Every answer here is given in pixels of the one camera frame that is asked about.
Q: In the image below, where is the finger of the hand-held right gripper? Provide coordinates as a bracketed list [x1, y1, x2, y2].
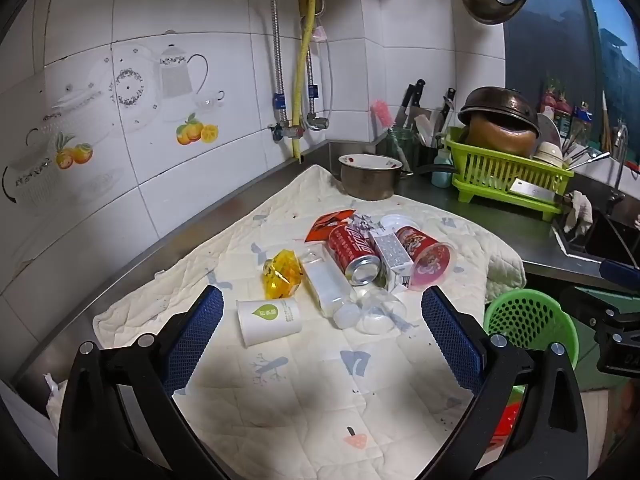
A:
[599, 258, 640, 282]

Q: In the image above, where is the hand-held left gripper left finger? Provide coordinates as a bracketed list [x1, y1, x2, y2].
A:
[57, 285, 226, 480]

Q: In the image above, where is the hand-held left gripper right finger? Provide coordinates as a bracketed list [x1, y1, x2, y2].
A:
[421, 285, 588, 480]

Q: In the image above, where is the white paper cup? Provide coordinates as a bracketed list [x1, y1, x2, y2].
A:
[236, 297, 304, 347]

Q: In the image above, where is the clear plastic cup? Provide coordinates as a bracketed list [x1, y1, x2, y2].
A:
[350, 287, 408, 336]

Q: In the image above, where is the green perforated basket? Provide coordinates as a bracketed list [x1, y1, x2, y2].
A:
[482, 289, 580, 388]

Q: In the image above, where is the red printed noodle cup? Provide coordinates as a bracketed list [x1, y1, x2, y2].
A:
[395, 226, 457, 291]

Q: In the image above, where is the white milk carton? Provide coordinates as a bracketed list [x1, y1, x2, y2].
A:
[370, 231, 415, 295]

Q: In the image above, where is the yellow plastic wrapper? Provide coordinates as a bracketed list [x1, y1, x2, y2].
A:
[261, 249, 305, 301]

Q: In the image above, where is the white plastic lid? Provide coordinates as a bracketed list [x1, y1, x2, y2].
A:
[380, 214, 416, 233]

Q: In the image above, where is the red soda can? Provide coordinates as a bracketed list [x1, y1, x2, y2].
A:
[327, 224, 383, 287]

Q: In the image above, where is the clear plastic bottle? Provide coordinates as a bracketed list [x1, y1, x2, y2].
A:
[301, 246, 362, 330]

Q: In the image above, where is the white paper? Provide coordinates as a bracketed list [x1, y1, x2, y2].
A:
[347, 212, 381, 236]

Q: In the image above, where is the red snack wrapper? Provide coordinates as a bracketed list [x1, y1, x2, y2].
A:
[306, 208, 357, 246]

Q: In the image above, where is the steel sink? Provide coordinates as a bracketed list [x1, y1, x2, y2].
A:
[552, 207, 640, 267]

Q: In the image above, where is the grey dish rag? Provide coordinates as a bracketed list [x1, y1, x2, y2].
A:
[565, 191, 594, 236]

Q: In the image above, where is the chrome faucet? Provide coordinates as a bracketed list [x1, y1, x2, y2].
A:
[611, 124, 631, 195]

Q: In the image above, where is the white quilted mat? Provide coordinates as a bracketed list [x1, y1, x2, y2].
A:
[95, 165, 528, 480]

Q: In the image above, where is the steel ladle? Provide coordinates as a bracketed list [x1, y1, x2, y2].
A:
[565, 152, 611, 171]

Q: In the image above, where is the steel cleaver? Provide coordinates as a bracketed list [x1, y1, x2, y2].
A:
[510, 178, 571, 206]

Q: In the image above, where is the stack of white bowls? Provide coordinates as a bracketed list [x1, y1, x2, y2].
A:
[532, 141, 566, 168]

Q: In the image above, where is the green dish rack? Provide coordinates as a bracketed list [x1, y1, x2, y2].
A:
[445, 126, 575, 222]

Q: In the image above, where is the white plastic bag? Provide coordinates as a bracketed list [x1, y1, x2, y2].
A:
[44, 372, 69, 422]

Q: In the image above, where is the white plate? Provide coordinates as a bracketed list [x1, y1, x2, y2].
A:
[537, 112, 563, 151]

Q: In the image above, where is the row of condiment bottles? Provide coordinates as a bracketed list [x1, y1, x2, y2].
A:
[540, 79, 597, 137]

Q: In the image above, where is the teal plastic bottle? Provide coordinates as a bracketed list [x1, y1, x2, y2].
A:
[431, 135, 454, 187]

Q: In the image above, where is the metal saucepan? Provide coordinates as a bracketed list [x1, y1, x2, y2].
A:
[338, 154, 453, 202]

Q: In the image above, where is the brown cooking pot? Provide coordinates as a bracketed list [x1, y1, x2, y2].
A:
[466, 112, 540, 158]

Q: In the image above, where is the green glass jar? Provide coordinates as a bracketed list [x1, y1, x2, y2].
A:
[387, 127, 418, 171]

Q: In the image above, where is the dark metal wok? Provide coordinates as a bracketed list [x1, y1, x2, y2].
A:
[457, 86, 542, 133]

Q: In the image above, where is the white spatula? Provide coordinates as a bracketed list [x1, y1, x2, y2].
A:
[414, 114, 434, 147]

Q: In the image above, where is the pink brush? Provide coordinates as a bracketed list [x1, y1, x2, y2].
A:
[370, 100, 396, 133]

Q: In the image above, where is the black handled knife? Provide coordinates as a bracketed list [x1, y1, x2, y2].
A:
[395, 79, 426, 128]
[436, 89, 457, 135]

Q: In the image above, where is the yellow gas hose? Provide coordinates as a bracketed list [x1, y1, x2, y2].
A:
[292, 0, 321, 163]

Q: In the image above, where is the metal flexible hose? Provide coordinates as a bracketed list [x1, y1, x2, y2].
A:
[260, 0, 290, 128]
[301, 17, 321, 121]

